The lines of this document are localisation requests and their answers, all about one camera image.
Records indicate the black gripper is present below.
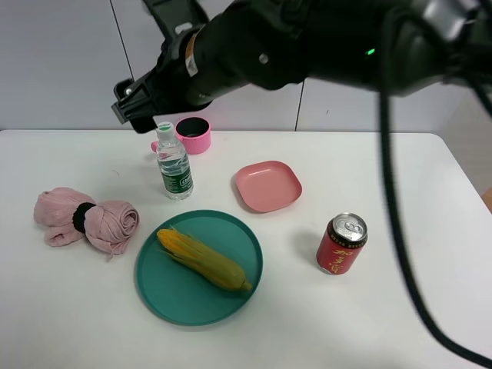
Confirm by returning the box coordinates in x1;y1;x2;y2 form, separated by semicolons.
111;22;216;135

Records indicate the black hair band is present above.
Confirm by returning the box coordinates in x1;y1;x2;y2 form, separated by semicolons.
72;202;96;234

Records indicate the red drink can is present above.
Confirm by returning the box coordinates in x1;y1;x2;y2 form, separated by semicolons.
316;212;368;275

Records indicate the yellow toy corn cob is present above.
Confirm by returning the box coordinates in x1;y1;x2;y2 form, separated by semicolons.
157;228;253;293

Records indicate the pink square plate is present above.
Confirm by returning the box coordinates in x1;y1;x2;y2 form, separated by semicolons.
234;161;303;213

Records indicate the clear plastic water bottle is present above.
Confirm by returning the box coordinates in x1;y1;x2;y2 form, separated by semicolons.
156;122;194;200

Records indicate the pink toy saucepan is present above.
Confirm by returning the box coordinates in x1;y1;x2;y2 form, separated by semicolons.
151;117;211;158

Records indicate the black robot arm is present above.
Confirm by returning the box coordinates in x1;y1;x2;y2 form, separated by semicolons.
112;1;491;133

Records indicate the pink rolled towel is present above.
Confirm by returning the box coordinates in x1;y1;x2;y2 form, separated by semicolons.
33;187;140;258

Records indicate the black cable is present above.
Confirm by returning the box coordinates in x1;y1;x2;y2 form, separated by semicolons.
378;7;492;368

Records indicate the teal round plate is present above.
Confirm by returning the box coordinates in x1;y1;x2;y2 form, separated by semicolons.
135;210;264;326

